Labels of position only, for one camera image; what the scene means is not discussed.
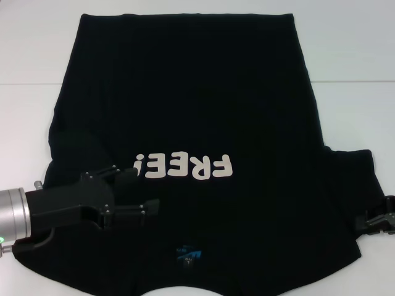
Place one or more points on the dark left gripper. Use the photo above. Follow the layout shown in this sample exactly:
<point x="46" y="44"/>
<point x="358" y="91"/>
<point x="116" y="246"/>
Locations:
<point x="71" y="203"/>

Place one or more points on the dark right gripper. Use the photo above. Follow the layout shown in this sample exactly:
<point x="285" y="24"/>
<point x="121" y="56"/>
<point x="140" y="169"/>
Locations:
<point x="392" y="216"/>

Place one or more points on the black shirt with FREE print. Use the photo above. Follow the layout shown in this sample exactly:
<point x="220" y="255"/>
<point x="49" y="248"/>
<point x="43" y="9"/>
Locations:
<point x="191" y="108"/>

